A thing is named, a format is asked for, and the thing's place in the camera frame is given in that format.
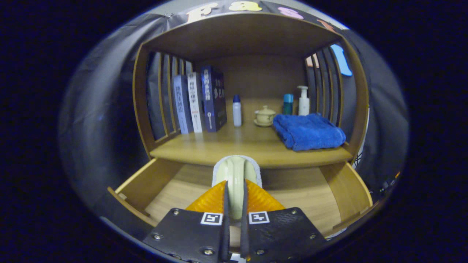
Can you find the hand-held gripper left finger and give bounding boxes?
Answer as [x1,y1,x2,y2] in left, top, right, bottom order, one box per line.
[142,180,231,263]

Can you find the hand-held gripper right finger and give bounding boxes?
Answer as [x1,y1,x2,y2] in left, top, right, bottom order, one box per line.
[239,179,328,262]

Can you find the cream handled cleaning brush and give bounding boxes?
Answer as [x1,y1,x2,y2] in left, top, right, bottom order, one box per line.
[212,155,263,221]

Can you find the wooden drawer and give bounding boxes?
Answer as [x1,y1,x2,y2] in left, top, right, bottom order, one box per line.
[107,158,373,252]

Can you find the wooden countertop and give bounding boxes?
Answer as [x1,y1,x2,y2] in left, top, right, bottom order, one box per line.
[150,121,354,169]

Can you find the wooden cabinet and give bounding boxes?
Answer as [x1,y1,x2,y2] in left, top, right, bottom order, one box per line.
[132,13,370,169]

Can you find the white bottle with blue cap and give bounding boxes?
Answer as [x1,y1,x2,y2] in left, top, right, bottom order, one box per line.
[233,95,242,127]

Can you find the beige lidded teacup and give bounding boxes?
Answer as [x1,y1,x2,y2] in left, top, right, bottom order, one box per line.
[254,106,276,127]

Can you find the blue folded towel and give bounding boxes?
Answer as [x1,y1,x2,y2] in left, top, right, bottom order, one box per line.
[273,113,346,152]

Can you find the white book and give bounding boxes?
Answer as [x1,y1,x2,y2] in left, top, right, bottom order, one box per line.
[187,72,205,133]

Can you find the light blue book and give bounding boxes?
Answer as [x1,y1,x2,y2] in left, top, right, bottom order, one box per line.
[173,75,194,134]

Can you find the dark blue book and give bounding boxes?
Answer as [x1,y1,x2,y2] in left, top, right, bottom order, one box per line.
[200,65,227,133]

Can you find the white pump bottle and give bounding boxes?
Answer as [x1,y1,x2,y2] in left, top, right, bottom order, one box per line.
[297,85,310,116]

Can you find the black equipment with orange clamp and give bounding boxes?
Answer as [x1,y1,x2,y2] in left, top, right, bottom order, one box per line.
[378,172,401,194]

